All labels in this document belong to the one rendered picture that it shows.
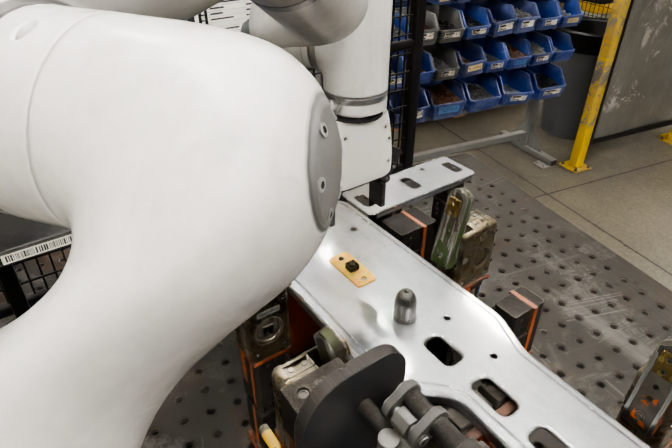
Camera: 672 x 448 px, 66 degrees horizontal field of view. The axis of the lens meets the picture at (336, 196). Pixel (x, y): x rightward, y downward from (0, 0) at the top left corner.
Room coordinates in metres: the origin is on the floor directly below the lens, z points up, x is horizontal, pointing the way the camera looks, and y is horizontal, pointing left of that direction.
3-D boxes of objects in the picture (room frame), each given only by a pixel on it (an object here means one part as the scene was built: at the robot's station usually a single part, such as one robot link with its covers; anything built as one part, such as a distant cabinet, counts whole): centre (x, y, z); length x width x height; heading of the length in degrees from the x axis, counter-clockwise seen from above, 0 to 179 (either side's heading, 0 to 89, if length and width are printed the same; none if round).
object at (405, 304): (0.54, -0.10, 1.02); 0.03 x 0.03 x 0.07
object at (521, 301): (0.59, -0.28, 0.84); 0.11 x 0.08 x 0.29; 125
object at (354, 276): (0.65, -0.03, 1.01); 0.08 x 0.04 x 0.01; 35
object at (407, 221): (0.82, -0.14, 0.84); 0.11 x 0.10 x 0.28; 125
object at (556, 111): (3.44, -1.68, 0.36); 0.50 x 0.50 x 0.73
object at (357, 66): (0.65, -0.02, 1.37); 0.09 x 0.08 x 0.13; 74
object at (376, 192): (0.68, -0.07, 1.14); 0.03 x 0.03 x 0.07; 35
